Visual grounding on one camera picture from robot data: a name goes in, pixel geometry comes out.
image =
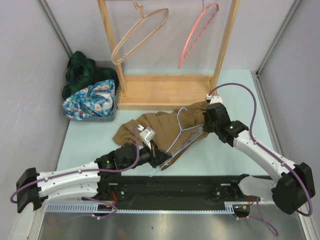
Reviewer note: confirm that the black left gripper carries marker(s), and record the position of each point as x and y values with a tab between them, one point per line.
158	156

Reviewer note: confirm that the tan brown skirt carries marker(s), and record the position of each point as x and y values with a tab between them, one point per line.
165	126

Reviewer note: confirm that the light blue wire hanger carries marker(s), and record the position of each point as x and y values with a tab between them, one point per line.
184	145

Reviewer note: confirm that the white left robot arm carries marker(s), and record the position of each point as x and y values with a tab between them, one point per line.
85	181

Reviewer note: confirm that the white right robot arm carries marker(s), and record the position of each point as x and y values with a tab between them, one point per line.
291	184

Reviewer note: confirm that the pink plastic hanger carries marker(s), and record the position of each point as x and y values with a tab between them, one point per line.
201	24

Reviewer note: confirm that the wooden clothes rack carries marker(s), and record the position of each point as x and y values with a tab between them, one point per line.
161	91

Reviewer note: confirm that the blue floral garment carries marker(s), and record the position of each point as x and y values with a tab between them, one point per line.
94	101

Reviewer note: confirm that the grey plastic bin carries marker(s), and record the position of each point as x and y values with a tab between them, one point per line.
111	65

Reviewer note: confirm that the green plaid garment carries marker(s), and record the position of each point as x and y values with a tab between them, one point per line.
83	72

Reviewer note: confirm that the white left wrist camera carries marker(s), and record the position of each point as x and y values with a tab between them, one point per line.
146	134

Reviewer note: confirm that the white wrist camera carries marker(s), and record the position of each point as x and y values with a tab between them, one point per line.
146	134
213	99

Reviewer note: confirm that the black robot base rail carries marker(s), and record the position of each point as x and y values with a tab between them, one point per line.
174	193

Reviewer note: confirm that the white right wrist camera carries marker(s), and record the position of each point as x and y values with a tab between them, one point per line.
213	99

